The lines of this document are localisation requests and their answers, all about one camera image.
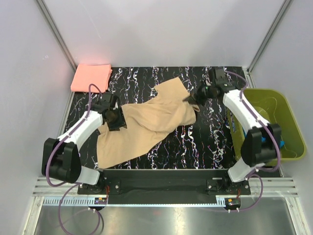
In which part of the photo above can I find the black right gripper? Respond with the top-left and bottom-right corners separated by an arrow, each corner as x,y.
183,81 -> 215,107

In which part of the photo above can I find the beige t shirt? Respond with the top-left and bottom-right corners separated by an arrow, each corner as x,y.
96,77 -> 200,169

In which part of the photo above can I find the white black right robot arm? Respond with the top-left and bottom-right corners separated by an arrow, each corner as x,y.
185,67 -> 282,194

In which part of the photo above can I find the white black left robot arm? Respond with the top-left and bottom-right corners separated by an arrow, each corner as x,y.
42,92 -> 127,194

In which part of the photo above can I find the folded pink t shirt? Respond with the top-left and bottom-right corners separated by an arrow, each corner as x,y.
70,64 -> 112,93

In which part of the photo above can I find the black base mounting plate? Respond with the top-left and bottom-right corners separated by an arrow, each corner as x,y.
81,169 -> 247,194

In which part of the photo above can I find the blue t shirt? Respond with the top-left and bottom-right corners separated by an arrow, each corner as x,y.
262,137 -> 285,149

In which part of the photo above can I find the olive green plastic bin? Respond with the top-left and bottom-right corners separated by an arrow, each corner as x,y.
227,88 -> 306,164

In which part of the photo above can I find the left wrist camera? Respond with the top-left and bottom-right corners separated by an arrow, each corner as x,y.
99,93 -> 120,110

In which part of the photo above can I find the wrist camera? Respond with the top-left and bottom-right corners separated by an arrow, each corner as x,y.
99,93 -> 120,110
210,67 -> 235,88

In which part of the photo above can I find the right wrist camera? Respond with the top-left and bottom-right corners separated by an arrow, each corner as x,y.
210,67 -> 235,88

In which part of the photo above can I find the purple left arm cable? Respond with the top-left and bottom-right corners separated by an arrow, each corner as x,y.
46,83 -> 105,235

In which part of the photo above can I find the aluminium frame rail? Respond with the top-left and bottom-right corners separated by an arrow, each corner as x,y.
33,178 -> 298,208

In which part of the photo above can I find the left aluminium corner post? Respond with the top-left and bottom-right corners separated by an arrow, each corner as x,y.
35,0 -> 77,71

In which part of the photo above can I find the aluminium corner post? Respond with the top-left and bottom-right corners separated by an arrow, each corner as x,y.
35,0 -> 77,71
246,0 -> 294,74

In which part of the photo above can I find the right aluminium corner post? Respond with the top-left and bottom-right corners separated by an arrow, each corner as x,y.
246,0 -> 294,74

